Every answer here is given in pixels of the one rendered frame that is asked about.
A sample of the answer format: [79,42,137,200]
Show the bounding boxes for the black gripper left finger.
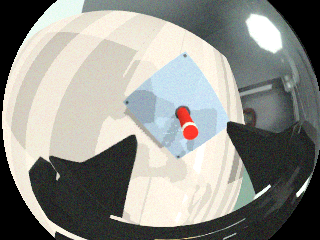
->
[49,135,139,217]

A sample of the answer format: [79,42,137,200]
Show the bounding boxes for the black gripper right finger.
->
[227,120,301,195]

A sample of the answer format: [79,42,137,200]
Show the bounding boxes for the red peg with white band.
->
[176,108,199,140]

